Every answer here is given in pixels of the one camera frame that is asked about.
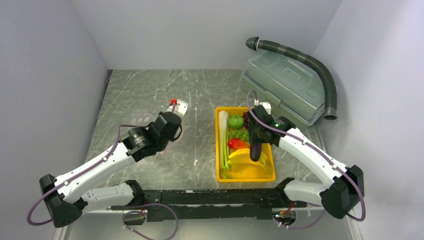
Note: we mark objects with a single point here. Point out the dark red grapes bunch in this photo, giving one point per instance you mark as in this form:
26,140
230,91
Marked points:
245,120

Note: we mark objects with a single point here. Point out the celery stalk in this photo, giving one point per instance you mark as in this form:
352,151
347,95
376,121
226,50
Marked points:
223,130

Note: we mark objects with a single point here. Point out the green grapes bunch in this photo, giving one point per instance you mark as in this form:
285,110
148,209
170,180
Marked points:
241,134

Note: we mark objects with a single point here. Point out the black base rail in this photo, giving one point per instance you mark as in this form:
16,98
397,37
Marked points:
259,203

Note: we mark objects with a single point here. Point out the clear lidded storage box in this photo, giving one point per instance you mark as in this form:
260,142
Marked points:
293,90

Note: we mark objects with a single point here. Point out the yellow plastic tray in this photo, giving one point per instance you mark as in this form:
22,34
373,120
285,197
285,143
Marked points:
241,173

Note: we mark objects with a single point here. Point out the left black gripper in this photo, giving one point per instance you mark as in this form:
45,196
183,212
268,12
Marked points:
172,138

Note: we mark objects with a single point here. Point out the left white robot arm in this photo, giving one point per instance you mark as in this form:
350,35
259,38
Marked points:
68,196

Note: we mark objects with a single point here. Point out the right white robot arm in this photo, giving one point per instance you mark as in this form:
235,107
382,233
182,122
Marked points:
341,188

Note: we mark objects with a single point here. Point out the red pepper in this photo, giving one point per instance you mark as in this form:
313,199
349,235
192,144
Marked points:
236,144

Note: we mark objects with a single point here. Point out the yellow banana bunch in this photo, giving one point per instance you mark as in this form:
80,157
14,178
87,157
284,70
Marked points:
242,157

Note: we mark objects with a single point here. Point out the green artichoke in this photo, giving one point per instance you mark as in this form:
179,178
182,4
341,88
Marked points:
236,122

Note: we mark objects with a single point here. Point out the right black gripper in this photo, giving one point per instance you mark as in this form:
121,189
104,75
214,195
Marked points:
252,137

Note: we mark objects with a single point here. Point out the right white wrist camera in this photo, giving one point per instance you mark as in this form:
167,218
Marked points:
266,105

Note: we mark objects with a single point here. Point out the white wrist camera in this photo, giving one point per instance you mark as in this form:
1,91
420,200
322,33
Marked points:
266,105
178,107

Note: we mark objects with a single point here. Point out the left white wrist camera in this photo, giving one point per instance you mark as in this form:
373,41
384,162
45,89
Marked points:
178,107

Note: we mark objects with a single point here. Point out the clear pink zip top bag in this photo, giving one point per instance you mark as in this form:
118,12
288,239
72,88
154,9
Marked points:
154,138

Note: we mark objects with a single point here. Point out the purple eggplant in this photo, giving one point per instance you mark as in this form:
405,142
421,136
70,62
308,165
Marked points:
255,151

